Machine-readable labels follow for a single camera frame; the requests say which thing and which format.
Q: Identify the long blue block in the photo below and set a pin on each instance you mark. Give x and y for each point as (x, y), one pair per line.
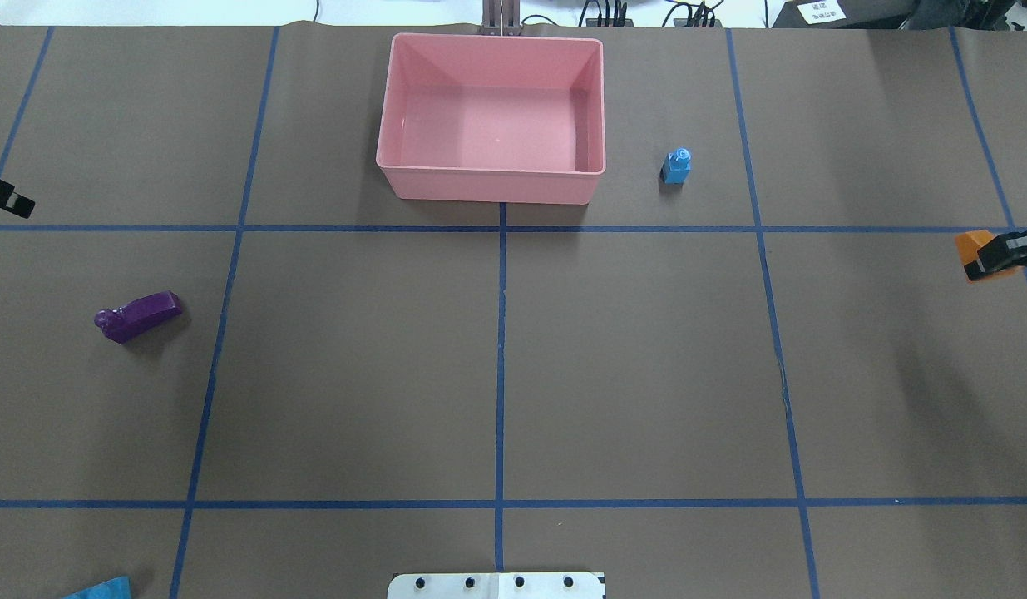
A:
(114, 588)

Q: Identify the orange block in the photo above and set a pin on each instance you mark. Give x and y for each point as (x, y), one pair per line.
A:
(983, 255)

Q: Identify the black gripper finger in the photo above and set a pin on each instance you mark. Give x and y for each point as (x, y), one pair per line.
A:
(15, 203)
(1016, 242)

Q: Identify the pink plastic box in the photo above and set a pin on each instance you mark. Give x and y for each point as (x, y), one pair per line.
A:
(519, 120)

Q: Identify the purple block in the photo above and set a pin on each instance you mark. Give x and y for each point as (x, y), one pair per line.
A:
(123, 324)

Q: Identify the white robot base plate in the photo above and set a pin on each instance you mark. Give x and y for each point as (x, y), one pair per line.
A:
(498, 585)

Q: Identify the small blue block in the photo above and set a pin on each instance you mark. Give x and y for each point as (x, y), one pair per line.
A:
(676, 167)

